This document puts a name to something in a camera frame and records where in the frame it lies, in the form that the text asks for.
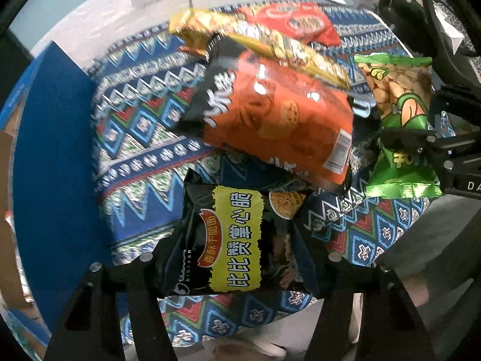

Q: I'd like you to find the green peanut snack packet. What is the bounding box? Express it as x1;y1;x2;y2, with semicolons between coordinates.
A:
353;53;443;199

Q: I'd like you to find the yellow orange snack packet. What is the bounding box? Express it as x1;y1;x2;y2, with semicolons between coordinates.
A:
168;8;352;91

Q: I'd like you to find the blue cardboard box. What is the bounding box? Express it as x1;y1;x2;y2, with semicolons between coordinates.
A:
0;41;115;358

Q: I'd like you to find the blue patterned tablecloth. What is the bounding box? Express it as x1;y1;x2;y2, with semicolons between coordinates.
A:
88;2;433;347

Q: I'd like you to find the orange and black snack packet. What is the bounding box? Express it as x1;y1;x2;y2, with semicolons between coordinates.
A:
180;34;354;196

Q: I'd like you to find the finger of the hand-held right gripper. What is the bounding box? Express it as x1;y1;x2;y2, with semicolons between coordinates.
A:
430;83;481;121
377;128;456;193

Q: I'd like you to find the black yellow-label snack packet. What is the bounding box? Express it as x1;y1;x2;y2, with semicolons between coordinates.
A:
160;169;320;298

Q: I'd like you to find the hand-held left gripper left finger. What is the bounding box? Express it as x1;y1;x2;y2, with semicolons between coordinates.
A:
44;229;179;361

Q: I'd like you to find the red snack packet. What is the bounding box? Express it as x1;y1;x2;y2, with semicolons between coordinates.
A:
238;2;341;46

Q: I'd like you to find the black equipment frame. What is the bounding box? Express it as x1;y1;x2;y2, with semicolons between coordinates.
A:
377;0;481;87

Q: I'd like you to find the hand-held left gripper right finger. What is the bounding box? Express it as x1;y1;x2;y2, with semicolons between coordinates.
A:
292;227;437;361

